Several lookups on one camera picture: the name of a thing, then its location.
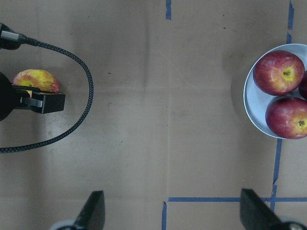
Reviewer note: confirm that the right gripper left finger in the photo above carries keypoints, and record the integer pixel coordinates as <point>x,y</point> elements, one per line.
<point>91,217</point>

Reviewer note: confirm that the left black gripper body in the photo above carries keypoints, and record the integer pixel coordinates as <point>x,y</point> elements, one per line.
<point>8,97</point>

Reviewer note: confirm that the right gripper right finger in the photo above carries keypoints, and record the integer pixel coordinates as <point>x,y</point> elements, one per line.
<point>255,215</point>

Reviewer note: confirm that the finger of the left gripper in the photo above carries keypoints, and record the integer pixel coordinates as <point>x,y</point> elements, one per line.
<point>39,101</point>

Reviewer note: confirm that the yellow-red apple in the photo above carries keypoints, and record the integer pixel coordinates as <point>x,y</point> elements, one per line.
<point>37,78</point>

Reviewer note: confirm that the red apple on plate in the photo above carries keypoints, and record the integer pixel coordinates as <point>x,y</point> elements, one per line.
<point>278,73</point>
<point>287,117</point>
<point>303,86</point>

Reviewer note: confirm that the light blue plate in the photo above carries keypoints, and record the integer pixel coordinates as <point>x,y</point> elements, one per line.
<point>256,101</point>

